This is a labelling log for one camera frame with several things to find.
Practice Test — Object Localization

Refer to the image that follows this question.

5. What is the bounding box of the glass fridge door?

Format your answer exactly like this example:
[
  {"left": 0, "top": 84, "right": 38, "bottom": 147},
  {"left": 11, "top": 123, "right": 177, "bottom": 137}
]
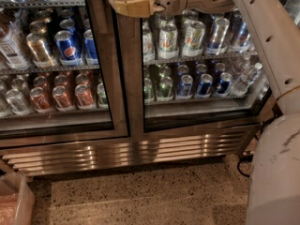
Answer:
[
  {"left": 118, "top": 8, "right": 275, "bottom": 142},
  {"left": 0, "top": 0, "right": 128, "bottom": 149}
]

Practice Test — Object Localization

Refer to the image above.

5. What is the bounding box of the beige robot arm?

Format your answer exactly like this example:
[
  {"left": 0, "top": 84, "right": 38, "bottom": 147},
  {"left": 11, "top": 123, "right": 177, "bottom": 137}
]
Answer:
[{"left": 109, "top": 0, "right": 300, "bottom": 225}]

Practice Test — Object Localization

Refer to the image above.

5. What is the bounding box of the stainless fridge bottom grille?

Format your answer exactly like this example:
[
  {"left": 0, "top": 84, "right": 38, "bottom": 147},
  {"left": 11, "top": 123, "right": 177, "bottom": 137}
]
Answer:
[{"left": 0, "top": 124, "right": 261, "bottom": 176}]

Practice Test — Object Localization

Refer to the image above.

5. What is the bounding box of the Mountain Dew can right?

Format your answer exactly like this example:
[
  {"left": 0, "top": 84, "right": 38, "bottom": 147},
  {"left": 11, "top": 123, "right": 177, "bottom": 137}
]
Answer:
[{"left": 182, "top": 21, "right": 205, "bottom": 57}]

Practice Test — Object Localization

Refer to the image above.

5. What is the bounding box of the silver blue energy can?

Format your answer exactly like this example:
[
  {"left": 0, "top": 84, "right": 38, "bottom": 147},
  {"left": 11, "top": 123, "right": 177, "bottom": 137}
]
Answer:
[{"left": 205, "top": 17, "right": 230, "bottom": 54}]

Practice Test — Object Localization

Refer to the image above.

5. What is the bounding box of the blue Pepsi can edge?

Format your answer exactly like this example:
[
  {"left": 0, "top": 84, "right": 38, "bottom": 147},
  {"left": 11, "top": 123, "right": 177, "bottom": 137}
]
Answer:
[{"left": 83, "top": 29, "right": 98, "bottom": 65}]

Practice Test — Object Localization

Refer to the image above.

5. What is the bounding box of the blue Pepsi can front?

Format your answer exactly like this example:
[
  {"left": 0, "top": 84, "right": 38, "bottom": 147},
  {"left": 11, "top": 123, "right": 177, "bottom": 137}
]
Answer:
[{"left": 54, "top": 30, "right": 83, "bottom": 67}]

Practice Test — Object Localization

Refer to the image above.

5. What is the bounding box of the blue pepsi can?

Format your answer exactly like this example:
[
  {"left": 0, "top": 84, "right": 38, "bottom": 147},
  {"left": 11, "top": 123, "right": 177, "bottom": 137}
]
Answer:
[
  {"left": 176, "top": 74, "right": 193, "bottom": 99},
  {"left": 215, "top": 72, "right": 233, "bottom": 97},
  {"left": 54, "top": 30, "right": 83, "bottom": 67},
  {"left": 195, "top": 73, "right": 213, "bottom": 98}
]

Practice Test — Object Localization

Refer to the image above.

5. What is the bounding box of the green soda can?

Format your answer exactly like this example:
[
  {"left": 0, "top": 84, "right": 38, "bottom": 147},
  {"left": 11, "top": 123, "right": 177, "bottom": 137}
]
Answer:
[{"left": 157, "top": 76, "right": 173, "bottom": 101}]

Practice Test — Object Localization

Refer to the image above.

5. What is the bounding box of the blue Pepsi can lower left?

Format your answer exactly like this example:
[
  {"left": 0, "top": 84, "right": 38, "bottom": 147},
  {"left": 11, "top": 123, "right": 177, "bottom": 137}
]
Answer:
[{"left": 176, "top": 74, "right": 193, "bottom": 99}]

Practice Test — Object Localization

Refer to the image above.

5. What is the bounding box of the blue Pepsi can lower middle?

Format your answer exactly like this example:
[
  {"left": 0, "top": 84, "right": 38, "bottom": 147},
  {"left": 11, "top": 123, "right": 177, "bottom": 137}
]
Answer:
[{"left": 195, "top": 73, "right": 213, "bottom": 98}]

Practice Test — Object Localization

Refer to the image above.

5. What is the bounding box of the gold soda can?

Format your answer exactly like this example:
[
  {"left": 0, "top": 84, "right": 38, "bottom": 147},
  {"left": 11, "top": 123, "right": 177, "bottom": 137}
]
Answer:
[{"left": 26, "top": 32, "right": 57, "bottom": 68}]

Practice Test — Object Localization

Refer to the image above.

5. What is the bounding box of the blue Pepsi can lower right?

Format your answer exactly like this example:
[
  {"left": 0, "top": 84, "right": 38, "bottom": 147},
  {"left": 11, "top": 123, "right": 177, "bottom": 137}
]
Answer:
[{"left": 215, "top": 72, "right": 233, "bottom": 97}]

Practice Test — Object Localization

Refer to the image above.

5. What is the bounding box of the red soda can right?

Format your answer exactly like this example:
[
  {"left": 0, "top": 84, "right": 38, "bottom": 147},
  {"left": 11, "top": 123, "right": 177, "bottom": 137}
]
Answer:
[{"left": 75, "top": 84, "right": 96, "bottom": 109}]

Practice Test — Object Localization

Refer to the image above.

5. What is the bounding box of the red soda can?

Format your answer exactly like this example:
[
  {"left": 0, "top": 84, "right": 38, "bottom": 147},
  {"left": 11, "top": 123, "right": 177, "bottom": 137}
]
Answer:
[
  {"left": 75, "top": 84, "right": 96, "bottom": 109},
  {"left": 52, "top": 86, "right": 75, "bottom": 112},
  {"left": 30, "top": 87, "right": 53, "bottom": 113}
]

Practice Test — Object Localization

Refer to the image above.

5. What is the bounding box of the clear water bottle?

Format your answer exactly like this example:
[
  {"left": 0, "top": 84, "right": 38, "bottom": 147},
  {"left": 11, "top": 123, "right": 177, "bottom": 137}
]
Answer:
[{"left": 231, "top": 63, "right": 263, "bottom": 97}]

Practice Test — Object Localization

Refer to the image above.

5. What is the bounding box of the red soda can middle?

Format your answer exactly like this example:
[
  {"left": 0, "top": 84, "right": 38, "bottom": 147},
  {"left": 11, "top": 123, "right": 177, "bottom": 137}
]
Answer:
[{"left": 52, "top": 86, "right": 75, "bottom": 112}]

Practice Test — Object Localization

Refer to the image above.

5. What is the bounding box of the clear labelled bottle left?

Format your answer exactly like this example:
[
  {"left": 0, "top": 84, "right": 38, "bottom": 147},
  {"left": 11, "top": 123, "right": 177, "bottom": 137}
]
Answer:
[{"left": 0, "top": 22, "right": 30, "bottom": 70}]

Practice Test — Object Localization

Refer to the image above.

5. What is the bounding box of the red soda can left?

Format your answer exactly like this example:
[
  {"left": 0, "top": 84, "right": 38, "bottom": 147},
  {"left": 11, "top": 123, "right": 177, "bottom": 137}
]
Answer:
[{"left": 30, "top": 87, "right": 53, "bottom": 113}]

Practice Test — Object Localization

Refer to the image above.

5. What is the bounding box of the silver can lower left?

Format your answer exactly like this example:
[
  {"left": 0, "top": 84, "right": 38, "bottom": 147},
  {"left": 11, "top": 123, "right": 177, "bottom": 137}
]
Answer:
[{"left": 6, "top": 89, "right": 31, "bottom": 115}]

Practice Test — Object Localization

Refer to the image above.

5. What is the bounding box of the clear plastic storage bin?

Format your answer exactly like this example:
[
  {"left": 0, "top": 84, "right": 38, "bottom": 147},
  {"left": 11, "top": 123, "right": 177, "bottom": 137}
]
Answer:
[{"left": 0, "top": 172, "right": 35, "bottom": 225}]

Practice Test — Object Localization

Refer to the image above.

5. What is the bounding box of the black power cable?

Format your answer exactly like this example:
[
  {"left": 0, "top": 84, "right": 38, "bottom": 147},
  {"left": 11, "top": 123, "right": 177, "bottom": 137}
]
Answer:
[{"left": 236, "top": 110, "right": 282, "bottom": 178}]

